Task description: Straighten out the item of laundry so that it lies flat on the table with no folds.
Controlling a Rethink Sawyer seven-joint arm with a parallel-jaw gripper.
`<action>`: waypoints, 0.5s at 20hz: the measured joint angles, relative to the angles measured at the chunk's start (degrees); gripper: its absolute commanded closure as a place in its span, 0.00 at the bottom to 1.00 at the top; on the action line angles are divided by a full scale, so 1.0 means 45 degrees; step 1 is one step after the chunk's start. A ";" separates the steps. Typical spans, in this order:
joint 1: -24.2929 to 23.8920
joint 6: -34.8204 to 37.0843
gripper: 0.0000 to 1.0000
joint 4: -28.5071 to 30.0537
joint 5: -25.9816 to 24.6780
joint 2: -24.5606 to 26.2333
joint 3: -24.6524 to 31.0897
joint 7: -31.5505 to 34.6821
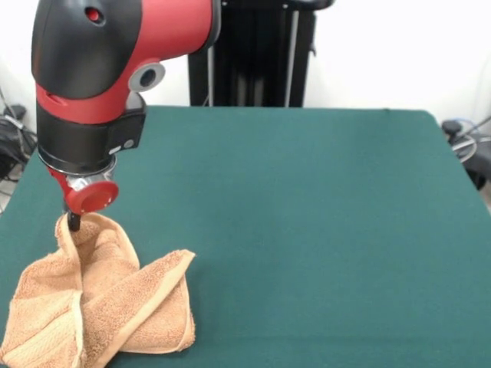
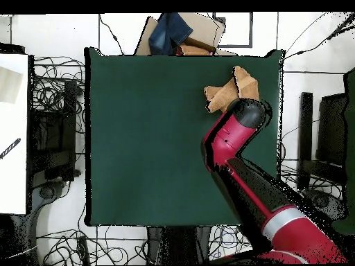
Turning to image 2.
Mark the folded tan towel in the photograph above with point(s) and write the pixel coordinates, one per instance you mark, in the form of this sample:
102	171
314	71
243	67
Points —
194	50

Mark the dark green hanging cloth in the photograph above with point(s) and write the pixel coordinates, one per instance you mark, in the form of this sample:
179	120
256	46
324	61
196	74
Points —
350	110

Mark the dark green table cloth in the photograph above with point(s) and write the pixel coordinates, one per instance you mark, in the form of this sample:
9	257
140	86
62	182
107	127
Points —
138	138

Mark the black device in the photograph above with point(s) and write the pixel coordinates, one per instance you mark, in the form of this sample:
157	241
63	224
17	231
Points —
11	49

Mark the grey rectangular frame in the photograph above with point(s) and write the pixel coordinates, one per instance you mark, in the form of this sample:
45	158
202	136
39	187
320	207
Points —
251	30

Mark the dark brown cloth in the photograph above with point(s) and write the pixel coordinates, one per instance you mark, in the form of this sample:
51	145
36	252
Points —
199	43

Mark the cardboard box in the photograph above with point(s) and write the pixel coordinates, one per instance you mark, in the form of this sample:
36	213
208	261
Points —
205	27

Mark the white table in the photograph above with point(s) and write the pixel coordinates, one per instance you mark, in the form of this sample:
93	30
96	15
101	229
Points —
14	180

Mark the black frame stand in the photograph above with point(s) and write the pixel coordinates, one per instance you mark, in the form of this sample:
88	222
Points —
306	124

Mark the beige box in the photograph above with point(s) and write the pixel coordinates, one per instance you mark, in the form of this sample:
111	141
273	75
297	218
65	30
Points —
9	86

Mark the tan terry towel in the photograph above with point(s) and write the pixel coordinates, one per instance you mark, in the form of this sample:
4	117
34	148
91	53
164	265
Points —
222	97

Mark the blue jeans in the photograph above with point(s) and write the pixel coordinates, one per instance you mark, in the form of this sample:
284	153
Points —
169	33

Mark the black power strip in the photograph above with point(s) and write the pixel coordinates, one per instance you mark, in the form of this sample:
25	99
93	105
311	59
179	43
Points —
83	249

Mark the black equipment stand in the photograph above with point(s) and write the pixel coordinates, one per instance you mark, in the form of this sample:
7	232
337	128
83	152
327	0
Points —
69	124

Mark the black chair base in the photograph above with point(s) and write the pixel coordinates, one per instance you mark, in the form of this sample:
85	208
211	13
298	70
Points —
324	201

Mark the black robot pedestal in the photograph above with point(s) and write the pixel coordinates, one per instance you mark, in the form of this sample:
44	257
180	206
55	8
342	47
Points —
177	243

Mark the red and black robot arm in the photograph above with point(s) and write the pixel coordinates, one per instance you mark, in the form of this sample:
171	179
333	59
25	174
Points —
227	138

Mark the black striped tool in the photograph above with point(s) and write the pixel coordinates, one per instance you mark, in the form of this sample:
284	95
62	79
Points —
11	148

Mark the grey chair base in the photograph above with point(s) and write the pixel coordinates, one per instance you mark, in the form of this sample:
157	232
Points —
45	192

